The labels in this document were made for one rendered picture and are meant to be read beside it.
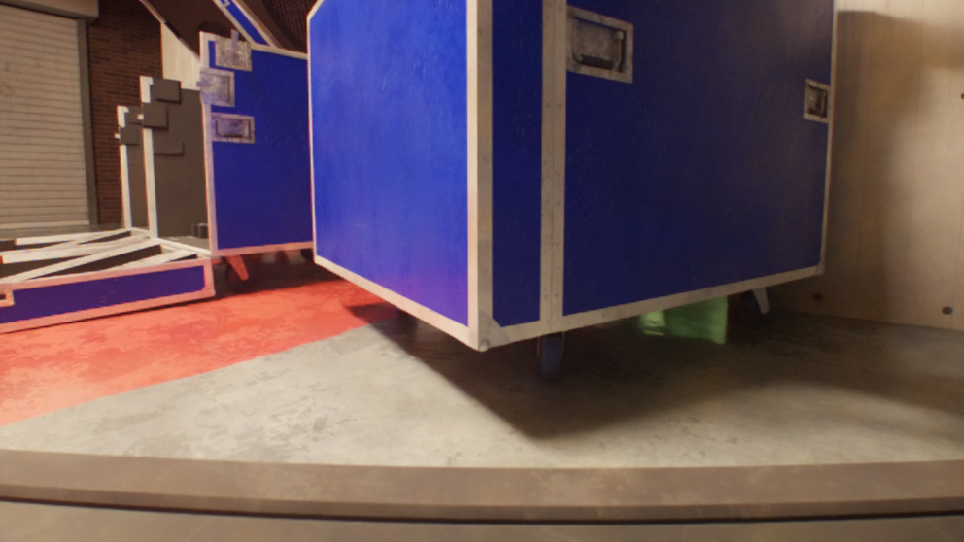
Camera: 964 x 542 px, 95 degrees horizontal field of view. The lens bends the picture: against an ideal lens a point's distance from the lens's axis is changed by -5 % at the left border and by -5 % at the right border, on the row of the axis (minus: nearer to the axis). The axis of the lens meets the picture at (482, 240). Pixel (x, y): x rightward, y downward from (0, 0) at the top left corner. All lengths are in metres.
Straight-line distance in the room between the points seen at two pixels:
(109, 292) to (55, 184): 5.97
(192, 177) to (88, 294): 1.11
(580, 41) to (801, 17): 0.76
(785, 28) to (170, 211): 2.62
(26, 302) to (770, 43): 2.10
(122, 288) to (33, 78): 6.17
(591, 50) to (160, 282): 1.56
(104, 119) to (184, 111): 5.29
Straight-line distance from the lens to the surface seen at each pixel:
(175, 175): 2.79
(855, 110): 1.83
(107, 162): 8.04
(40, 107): 7.86
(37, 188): 7.76
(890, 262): 1.83
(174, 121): 2.81
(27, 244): 3.69
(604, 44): 0.88
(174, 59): 5.27
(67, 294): 1.86
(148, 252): 2.50
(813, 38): 1.54
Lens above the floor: 0.39
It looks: 6 degrees down
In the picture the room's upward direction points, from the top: straight up
